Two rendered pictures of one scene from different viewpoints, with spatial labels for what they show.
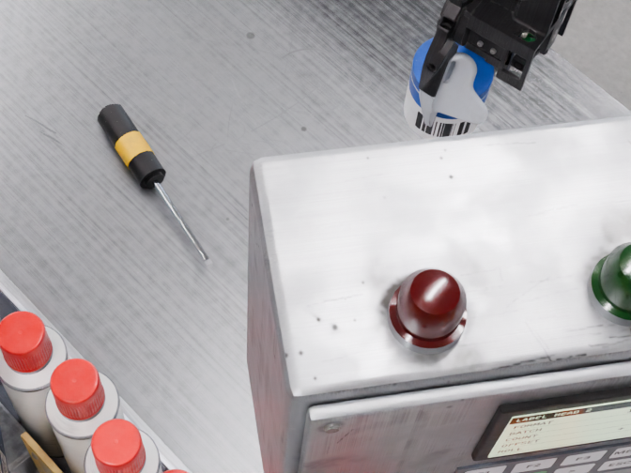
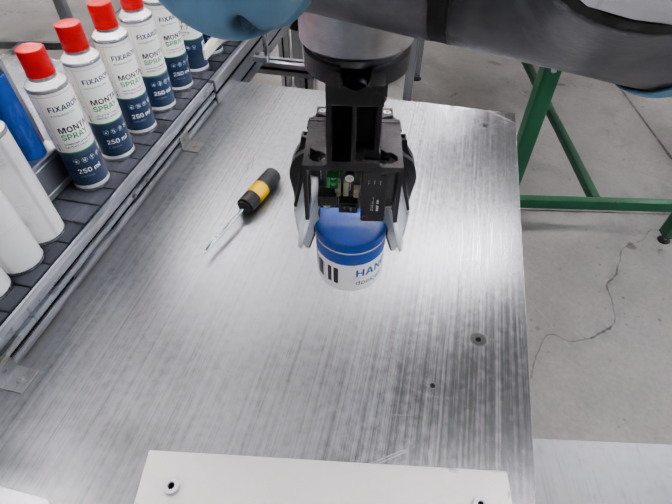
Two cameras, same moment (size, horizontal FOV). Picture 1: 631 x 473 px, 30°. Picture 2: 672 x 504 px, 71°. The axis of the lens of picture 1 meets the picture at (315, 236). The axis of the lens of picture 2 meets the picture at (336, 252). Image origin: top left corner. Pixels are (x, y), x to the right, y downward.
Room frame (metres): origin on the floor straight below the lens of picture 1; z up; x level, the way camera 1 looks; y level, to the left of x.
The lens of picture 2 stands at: (0.45, -0.39, 1.33)
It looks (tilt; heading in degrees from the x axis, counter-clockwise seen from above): 47 degrees down; 64
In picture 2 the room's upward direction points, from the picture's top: straight up
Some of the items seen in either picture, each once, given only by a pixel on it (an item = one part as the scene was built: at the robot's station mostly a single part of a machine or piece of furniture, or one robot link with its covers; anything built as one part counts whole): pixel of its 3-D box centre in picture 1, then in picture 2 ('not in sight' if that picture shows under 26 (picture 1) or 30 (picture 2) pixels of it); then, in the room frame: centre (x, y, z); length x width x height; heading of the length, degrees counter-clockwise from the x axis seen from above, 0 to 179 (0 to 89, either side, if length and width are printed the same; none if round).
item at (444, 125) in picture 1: (447, 90); (350, 244); (0.61, -0.10, 0.98); 0.07 x 0.07 x 0.07
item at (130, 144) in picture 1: (157, 185); (242, 209); (0.56, 0.16, 0.84); 0.20 x 0.03 x 0.03; 39
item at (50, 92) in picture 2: not in sight; (64, 121); (0.37, 0.28, 0.98); 0.05 x 0.05 x 0.20
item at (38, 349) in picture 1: (42, 385); (6, 172); (0.30, 0.19, 0.98); 0.05 x 0.05 x 0.20
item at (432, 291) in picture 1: (431, 303); not in sight; (0.17, -0.04, 1.49); 0.03 x 0.03 x 0.02
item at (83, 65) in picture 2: not in sight; (95, 94); (0.42, 0.34, 0.98); 0.05 x 0.05 x 0.20
